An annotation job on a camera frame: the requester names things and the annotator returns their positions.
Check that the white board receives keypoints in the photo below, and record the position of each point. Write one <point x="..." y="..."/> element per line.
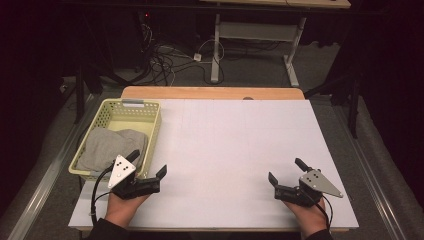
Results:
<point x="226" y="146"/>

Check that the yellow plastic basket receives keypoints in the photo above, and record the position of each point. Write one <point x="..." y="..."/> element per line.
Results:
<point x="133" y="118"/>

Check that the white power adapter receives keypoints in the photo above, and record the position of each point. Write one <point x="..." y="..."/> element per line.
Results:
<point x="197" y="57"/>

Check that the white-legged desk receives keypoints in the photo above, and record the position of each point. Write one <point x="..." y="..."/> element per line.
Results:
<point x="256" y="31"/>

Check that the grey shorts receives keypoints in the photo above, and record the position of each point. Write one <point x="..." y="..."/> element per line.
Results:
<point x="106" y="145"/>

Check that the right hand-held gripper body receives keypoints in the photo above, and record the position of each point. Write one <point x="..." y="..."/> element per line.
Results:
<point x="315" y="185"/>

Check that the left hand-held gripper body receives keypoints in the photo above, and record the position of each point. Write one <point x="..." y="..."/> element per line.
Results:
<point x="121" y="173"/>

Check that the person's right hand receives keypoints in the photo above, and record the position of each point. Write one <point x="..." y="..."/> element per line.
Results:
<point x="306" y="216"/>

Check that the metal floor rail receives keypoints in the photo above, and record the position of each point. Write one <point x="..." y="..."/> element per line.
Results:
<point x="46" y="176"/>
<point x="373" y="186"/>

